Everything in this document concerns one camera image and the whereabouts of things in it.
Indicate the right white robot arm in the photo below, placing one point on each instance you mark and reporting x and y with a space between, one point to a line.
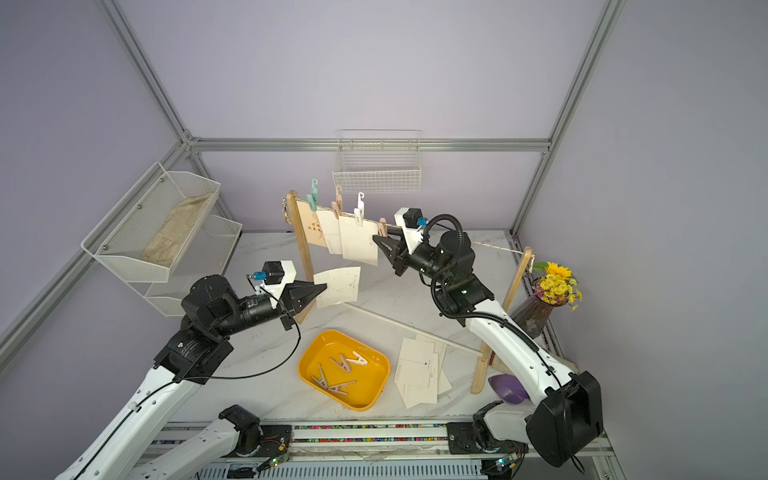
563 413

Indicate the green clothespin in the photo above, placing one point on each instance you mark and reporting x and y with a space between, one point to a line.
313 196

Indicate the beige glove in shelf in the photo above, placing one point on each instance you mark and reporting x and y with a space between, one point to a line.
167 243

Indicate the wooden string rack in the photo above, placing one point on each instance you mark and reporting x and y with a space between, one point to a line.
300 240

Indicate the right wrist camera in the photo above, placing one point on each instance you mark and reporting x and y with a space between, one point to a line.
413 218

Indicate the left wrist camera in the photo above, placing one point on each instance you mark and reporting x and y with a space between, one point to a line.
271 273

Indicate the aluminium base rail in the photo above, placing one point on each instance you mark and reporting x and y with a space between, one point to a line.
389 449

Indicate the pink clothespin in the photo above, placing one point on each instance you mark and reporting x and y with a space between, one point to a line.
339 362
382 228
340 388
337 203

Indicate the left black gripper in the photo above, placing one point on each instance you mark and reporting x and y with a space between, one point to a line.
285 307

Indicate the purple vase with flowers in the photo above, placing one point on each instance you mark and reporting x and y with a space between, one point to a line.
556 287

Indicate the white clothespin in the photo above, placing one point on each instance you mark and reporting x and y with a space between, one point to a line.
357 359
359 210

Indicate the yellow plastic tray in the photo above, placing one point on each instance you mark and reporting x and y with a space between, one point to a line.
370 379

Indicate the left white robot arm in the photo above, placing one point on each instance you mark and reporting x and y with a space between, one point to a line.
213 313

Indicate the purple pink scoop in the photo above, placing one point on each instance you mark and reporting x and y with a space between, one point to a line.
508 388

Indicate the white mesh wall shelf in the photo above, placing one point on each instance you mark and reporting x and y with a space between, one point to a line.
119 238

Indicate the white wire basket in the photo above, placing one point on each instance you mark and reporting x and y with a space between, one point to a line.
378 161

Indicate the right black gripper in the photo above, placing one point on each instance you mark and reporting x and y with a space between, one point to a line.
401 259

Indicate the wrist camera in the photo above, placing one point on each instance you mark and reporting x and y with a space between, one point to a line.
413 218
271 273

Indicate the white postcard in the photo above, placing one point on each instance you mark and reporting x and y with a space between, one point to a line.
342 286
357 240
416 375
438 347
329 223
444 384

